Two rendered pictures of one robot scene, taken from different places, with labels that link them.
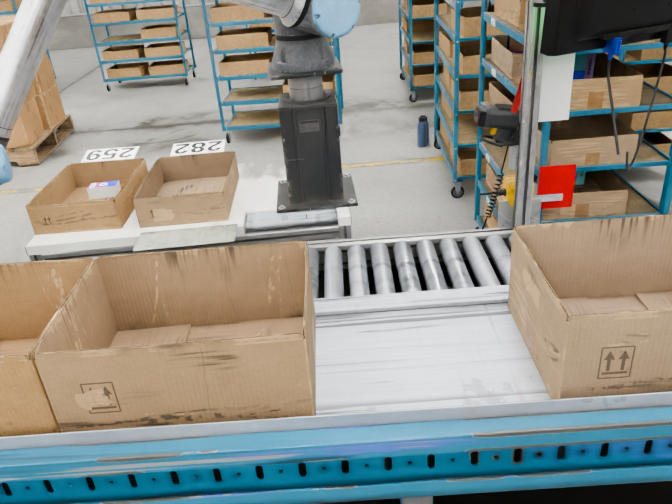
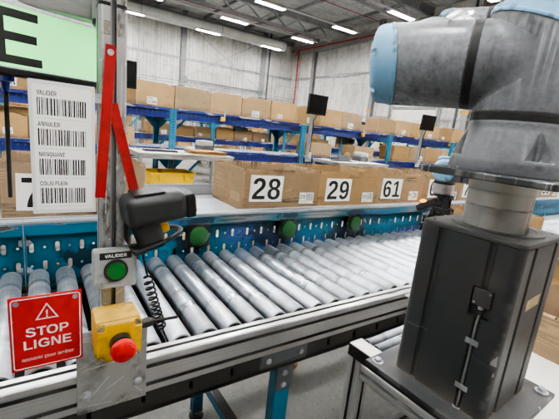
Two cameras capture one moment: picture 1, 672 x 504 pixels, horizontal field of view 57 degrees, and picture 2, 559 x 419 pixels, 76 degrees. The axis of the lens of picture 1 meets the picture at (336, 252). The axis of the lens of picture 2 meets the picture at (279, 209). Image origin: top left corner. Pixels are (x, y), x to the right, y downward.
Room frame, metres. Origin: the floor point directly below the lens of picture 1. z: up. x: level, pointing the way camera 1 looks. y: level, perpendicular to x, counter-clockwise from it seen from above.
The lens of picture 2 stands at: (2.23, -0.65, 1.21)
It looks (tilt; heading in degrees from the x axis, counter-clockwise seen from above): 12 degrees down; 144
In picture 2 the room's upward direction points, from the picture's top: 6 degrees clockwise
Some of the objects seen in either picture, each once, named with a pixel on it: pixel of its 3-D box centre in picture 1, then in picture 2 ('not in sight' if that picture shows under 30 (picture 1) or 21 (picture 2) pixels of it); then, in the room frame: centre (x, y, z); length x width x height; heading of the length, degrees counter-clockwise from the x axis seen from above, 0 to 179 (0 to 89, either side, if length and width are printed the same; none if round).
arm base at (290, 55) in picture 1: (301, 48); (512, 145); (1.94, 0.05, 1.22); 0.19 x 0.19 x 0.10
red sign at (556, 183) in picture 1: (545, 188); (68, 325); (1.60, -0.60, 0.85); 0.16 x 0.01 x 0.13; 89
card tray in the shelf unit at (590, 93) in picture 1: (577, 79); not in sight; (2.22, -0.91, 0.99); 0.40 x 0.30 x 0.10; 175
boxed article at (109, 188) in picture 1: (104, 190); not in sight; (2.07, 0.80, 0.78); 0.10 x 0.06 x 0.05; 94
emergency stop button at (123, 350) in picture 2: not in sight; (121, 346); (1.68, -0.53, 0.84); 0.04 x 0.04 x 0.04; 89
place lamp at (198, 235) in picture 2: not in sight; (199, 236); (1.07, -0.15, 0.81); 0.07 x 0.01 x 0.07; 89
